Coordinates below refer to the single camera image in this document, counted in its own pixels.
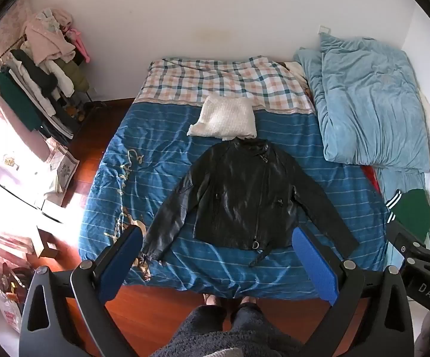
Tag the light blue quilt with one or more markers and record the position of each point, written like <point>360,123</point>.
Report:
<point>367,100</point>

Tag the red cloth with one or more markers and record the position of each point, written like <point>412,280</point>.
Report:
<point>369,178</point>

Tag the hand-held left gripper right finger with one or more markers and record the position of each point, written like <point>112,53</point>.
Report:
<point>313,264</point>

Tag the olive puffer jacket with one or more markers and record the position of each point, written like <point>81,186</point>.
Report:
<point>74,76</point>

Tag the black leather jacket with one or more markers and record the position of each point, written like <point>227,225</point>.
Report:
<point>237,193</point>

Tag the dark green garment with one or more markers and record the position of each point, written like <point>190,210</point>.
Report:
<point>16,96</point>

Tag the metal clothes rack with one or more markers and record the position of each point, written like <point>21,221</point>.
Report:
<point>84,98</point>

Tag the white wall hook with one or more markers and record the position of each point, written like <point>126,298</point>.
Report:
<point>324,29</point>

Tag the embroidered white cloth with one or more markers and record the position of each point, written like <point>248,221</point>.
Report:
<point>64,171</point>

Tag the person's gray fleece pants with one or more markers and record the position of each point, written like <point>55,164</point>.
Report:
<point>229,333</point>

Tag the green jacket with striped cuff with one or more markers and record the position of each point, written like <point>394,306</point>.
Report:
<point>414,208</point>

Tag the pink coat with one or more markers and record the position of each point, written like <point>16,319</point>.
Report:
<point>45,37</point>

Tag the person's foot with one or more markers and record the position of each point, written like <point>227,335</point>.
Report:
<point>212,300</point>
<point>249,300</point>

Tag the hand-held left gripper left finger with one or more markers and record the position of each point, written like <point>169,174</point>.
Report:
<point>122,264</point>

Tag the plaid checked blanket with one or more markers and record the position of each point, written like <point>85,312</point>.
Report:
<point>215,80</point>

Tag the black garment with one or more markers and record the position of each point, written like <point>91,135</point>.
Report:
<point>36,72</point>

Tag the white plastic bag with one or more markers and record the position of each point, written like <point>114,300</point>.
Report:
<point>8,310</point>

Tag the white knitted sweater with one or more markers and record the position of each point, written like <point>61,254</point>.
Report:
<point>226,117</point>

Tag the white garment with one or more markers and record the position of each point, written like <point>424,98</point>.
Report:
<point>40,98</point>

